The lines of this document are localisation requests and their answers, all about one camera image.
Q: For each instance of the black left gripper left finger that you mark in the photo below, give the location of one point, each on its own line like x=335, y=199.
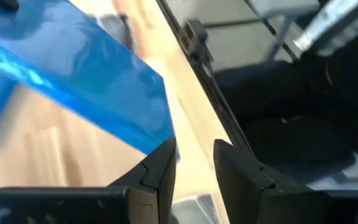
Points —
x=154, y=186

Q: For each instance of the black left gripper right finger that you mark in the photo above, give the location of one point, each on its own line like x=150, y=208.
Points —
x=250, y=193

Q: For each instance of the black aluminium table frame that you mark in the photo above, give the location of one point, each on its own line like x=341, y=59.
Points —
x=197, y=62

